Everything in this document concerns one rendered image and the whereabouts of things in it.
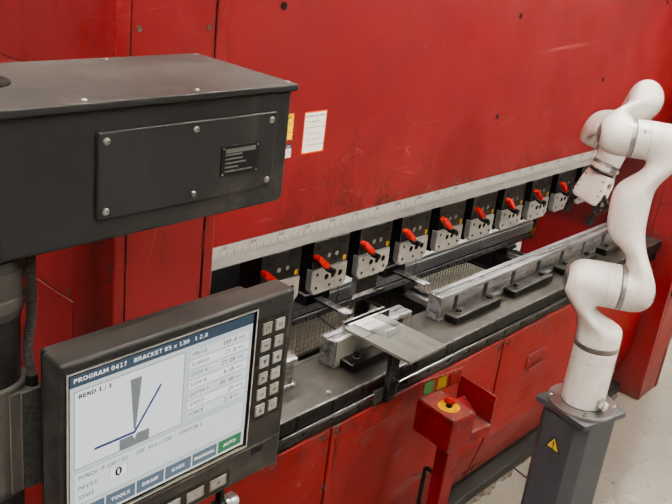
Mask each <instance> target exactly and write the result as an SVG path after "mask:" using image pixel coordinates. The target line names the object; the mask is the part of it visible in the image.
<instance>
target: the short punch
mask: <svg viewBox="0 0 672 504"><path fill-rule="evenodd" d="M377 274H378V273H376V274H373V275H370V276H367V277H365V278H362V279H358V278H356V277H352V283H351V290H350V292H351V293H352V300H353V299H355V298H358V297H361V296H364V295H366V294H369V293H372V292H373V288H374V287H376V280H377Z"/></svg>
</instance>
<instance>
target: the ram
mask: <svg viewBox="0 0 672 504"><path fill-rule="evenodd" d="M225 62H228V63H231V64H234V65H238V66H241V67H244V68H248V69H251V70H254V71H257V72H261V73H264V74H267V75H270V76H274V77H277V78H280V79H283V80H288V81H290V82H293V83H296V84H298V85H299V86H298V90H297V91H291V100H290V111H289V114H292V113H295V115H294V125H293V135H292V140H287V142H286V145H291V144H292V146H291V156H290V157H289V158H285V161H284V171H283V182H282V193H281V196H280V198H279V199H278V200H276V201H273V202H268V203H264V204H260V205H255V206H251V207H246V208H242V209H238V210H233V211H229V212H224V213H220V214H216V215H215V225H214V240H213V248H217V247H221V246H225V245H229V244H232V243H236V242H240V241H244V240H248V239H252V238H256V237H260V236H264V235H267V234H271V233H275V232H279V231H283V230H287V229H291V228H295V227H298V226H302V225H306V224H310V223H314V222H318V221H322V220H326V219H330V218H333V217H337V216H341V215H345V214H349V213H353V212H357V211H361V210H364V209H368V208H372V207H376V206H380V205H384V204H388V203H392V202H395V201H399V200H403V199H407V198H411V197H415V196H419V195H423V194H427V193H430V192H434V191H438V190H442V189H446V188H450V187H454V186H458V185H461V184H465V183H469V182H473V181H477V180H481V179H485V178H489V177H493V176H496V175H500V174H504V173H508V172H512V171H516V170H520V169H524V168H527V167H531V166H535V165H539V164H543V163H547V162H551V161H555V160H558V159H562V158H566V157H570V156H574V155H578V154H582V153H586V152H590V151H593V150H596V148H595V149H594V148H592V147H590V146H588V145H586V144H584V143H583V142H582V141H581V139H580V133H581V130H582V128H583V126H584V124H585V122H586V121H587V120H588V118H589V117H590V116H591V115H593V114H594V113H596V112H598V111H602V110H616V109H618V108H620V107H621V105H622V103H623V102H624V100H625V98H626V96H627V94H628V93H629V91H630V90H631V88H632V87H633V86H634V85H635V84H636V83H638V82H639V81H642V80H646V79H650V80H654V81H656V82H657V83H658V84H659V85H660V86H661V87H662V89H663V92H664V103H663V106H662V109H661V110H660V112H659V113H658V114H657V115H656V116H654V117H653V118H652V120H651V121H657V122H663V123H669V124H670V122H671V118H672V0H229V11H228V26H227V42H226V57H225ZM326 109H328V112H327V121H326V130H325V138H324V147H323V151H321V152H315V153H309V154H303V155H301V147H302V137H303V127H304V118H305V112H310V111H318V110H326ZM593 158H594V157H593ZM593 158H590V159H586V160H582V161H579V162H575V163H571V164H567V165H564V166H560V167H556V168H553V169H549V170H545V171H542V172H538V173H534V174H530V175H527V176H523V177H519V178H516V179H512V180H508V181H505V182H501V183H497V184H493V185H490V186H486V187H482V188H479V189H475V190H471V191H468V192H464V193H460V194H456V195H453V196H449V197H445V198H442V199H438V200H434V201H431V202H427V203H423V204H419V205H416V206H412V207H408V208H405V209H401V210H397V211H394V212H390V213H386V214H382V215H379V216H375V217H371V218H368V219H364V220H360V221H357V222H353V223H349V224H345V225H342V226H338V227H334V228H331V229H327V230H323V231H320V232H316V233H312V234H308V235H305V236H301V237H297V238H294V239H290V240H286V241H283V242H279V243H275V244H271V245H268V246H264V247H260V248H257V249H253V250H249V251H246V252H242V253H238V254H234V255H231V256H227V257H223V258H220V259H216V260H212V271H214V270H218V269H221V268H225V267H228V266H232V265H235V264H239V263H242V262H246V261H250V260H253V259H257V258H260V257H264V256H267V255H271V254H274V253H278V252H281V251H285V250H289V249H292V248H296V247H299V246H303V245H306V244H310V243H313V242H317V241H321V240H324V239H328V238H331V237H335V236H338V235H342V234H345V233H349V232H353V231H356V230H360V229H363V228H367V227H370V226H374V225H377V224H381V223H384V222H388V221H392V220H395V219H399V218H402V217H406V216H409V215H413V214H416V213H420V212H424V211H427V210H431V209H434V208H438V207H441V206H445V205H448V204H452V203H455V202H459V201H463V200H466V199H470V198H473V197H477V196H480V195H484V194H487V193H491V192H495V191H498V190H502V189H505V188H509V187H512V186H516V185H519V184H523V183H527V182H530V181H534V180H537V179H541V178H544V177H548V176H551V175H555V174H558V173H562V172H566V171H569V170H573V169H576V168H580V167H583V166H587V165H590V164H591V162H592V160H593Z"/></svg>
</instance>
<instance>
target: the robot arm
mask: <svg viewBox="0 0 672 504"><path fill-rule="evenodd" d="M663 103H664V92H663V89H662V87H661V86H660V85H659V84H658V83H657V82H656V81H654V80H650V79H646V80H642V81H639V82H638V83H636V84H635V85H634V86H633V87H632V88H631V90H630V91H629V93H628V94H627V96H626V98H625V100H624V102H623V103H622V105H621V107H620V108H618V109H616V110H602V111H598V112H596V113H594V114H593V115H591V116H590V117H589V118H588V120H587V121H586V122H585V124H584V126H583V128H582V130H581V133H580V139H581V141H582V142H583V143H584V144H586V145H588V146H590V147H592V148H594V149H595V148H596V150H597V153H596V155H595V157H594V158H593V160H592V162H591V165H593V166H591V167H588V168H587V169H586V171H585V172H584V173H583V174H582V176H581V177H580V179H579V180H578V182H571V183H568V184H567V189H568V190H567V195H568V196H567V198H568V200H567V202H566V203H565V205H564V208H563V211H566V212H570V210H571V208H572V206H573V205H574V203H575V201H574V200H575V199H576V198H578V197H579V198H580V199H582V200H584V201H585V202H587V203H589V204H591V205H592V213H590V214H589V216H588V218H587V219H586V221H585V224H586V225H589V226H591V225H592V224H593V223H594V221H595V219H596V217H597V215H600V214H603V213H605V212H606V211H608V216H607V229H608V232H609V235H610V237H611V238H612V240H613V241H614V242H615V243H616V245H617V246H618V247H619V248H620V249H621V250H622V251H623V252H624V254H625V256H626V263H625V264H624V265H621V264H615V263H610V262H604V261H598V260H592V259H579V260H576V261H574V262H572V263H571V264H570V265H569V266H568V268H567V269H566V271H565V274H564V279H563V284H564V285H563V286H564V289H565V292H566V295H567V297H568V299H569V301H570V303H571V304H572V306H573V308H574V310H575V313H576V315H577V329H576V334H575V339H574V342H573V346H572V351H571V355H570V359H569V363H568V367H567V371H566V375H565V379H564V383H559V384H556V385H553V386H552V387H551V388H550V389H549V391H548V395H547V396H548V400H549V402H550V403H551V405H552V406H553V407H554V408H556V409H557V410H558V411H560V412H561V413H563V414H565V415H567V416H569V417H572V418H575V419H578V420H582V421H587V422H605V421H608V420H610V419H612V418H613V417H614V416H615V415H616V412H617V407H616V404H615V402H614V401H613V400H612V399H611V398H610V397H609V396H608V395H607V393H608V390H609V386H610V382H611V379H612V375H613V371H614V367H615V364H616V360H617V356H618V353H619V349H620V345H621V341H622V329H621V327H620V326H619V325H618V324H617V323H616V322H614V321H613V320H611V319H609V318H608V317H606V316H605V315H603V314H602V313H601V312H599V311H598V310H597V309H596V307H598V306H599V307H605V308H610V309H616V310H621V311H626V312H641V311H644V310H646V309H648V308H649V307H650V306H651V305H652V303H653V302H654V298H655V295H656V284H655V280H654V276H653V273H652V269H651V266H650V263H649V259H648V255H647V250H646V243H645V234H646V225H647V220H648V216H649V211H650V207H651V203H652V199H653V196H654V193H655V191H656V189H657V188H658V187H659V185H660V184H661V183H662V182H663V181H664V180H666V179H667V178H668V177H669V176H670V175H672V124H669V123H663V122H657V121H651V120H652V118H653V117H654V116H656V115H657V114H658V113H659V112H660V110H661V109H662V106H663ZM626 157H629V158H635V159H641V160H645V161H646V164H645V166H644V167H643V168H642V169H641V170H640V171H638V172H637V173H635V174H633V175H631V176H629V177H628V178H626V179H624V180H622V181H621V182H620V183H619V184H618V185H617V186H616V187H615V189H614V191H613V193H612V196H611V200H610V204H609V202H608V200H607V199H608V197H609V194H610V192H611V190H612V187H613V184H614V180H615V179H613V176H612V175H615V176H616V175H618V174H619V169H620V167H621V165H622V164H623V162H624V160H625V158H626ZM573 187H574V190H572V189H573ZM603 206H604V207H603ZM600 207H603V208H602V209H600Z"/></svg>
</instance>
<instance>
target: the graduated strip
mask: <svg viewBox="0 0 672 504"><path fill-rule="evenodd" d="M596 153H597V150H593V151H590V152H586V153H582V154H578V155H574V156H570V157H566V158H562V159H558V160H555V161H551V162H547V163H543V164H539V165H535V166H531V167H527V168H524V169H520V170H516V171H512V172H508V173H504V174H500V175H496V176H493V177H489V178H485V179H481V180H477V181H473V182H469V183H465V184H461V185H458V186H454V187H450V188H446V189H442V190H438V191H434V192H430V193H427V194H423V195H419V196H415V197H411V198H407V199H403V200H399V201H395V202H392V203H388V204H384V205H380V206H376V207H372V208H368V209H364V210H361V211H357V212H353V213H349V214H345V215H341V216H337V217H333V218H330V219H326V220H322V221H318V222H314V223H310V224H306V225H302V226H298V227H295V228H291V229H287V230H283V231H279V232H275V233H271V234H267V235H264V236H260V237H256V238H252V239H248V240H244V241H240V242H236V243H232V244H229V245H225V246H221V247H217V248H213V255H212V260H216V259H220V258H223V257H227V256H231V255H234V254H238V253H242V252H246V251H249V250H253V249H257V248H260V247H264V246H268V245H271V244H275V243H279V242H283V241H286V240H290V239H294V238H297V237H301V236H305V235H308V234H312V233H316V232H320V231H323V230H327V229H331V228H334V227H338V226H342V225H345V224H349V223H353V222H357V221H360V220H364V219H368V218H371V217H375V216H379V215H382V214H386V213H390V212H394V211H397V210H401V209H405V208H408V207H412V206H416V205H419V204H423V203H427V202H431V201H434V200H438V199H442V198H445V197H449V196H453V195H456V194H460V193H464V192H468V191H471V190H475V189H479V188H482V187H486V186H490V185H493V184H497V183H501V182H505V181H508V180H512V179H516V178H519V177H523V176H527V175H530V174H534V173H538V172H542V171H545V170H549V169H553V168H556V167H560V166H564V165H567V164H571V163H575V162H579V161H582V160H586V159H590V158H593V157H595V155H596Z"/></svg>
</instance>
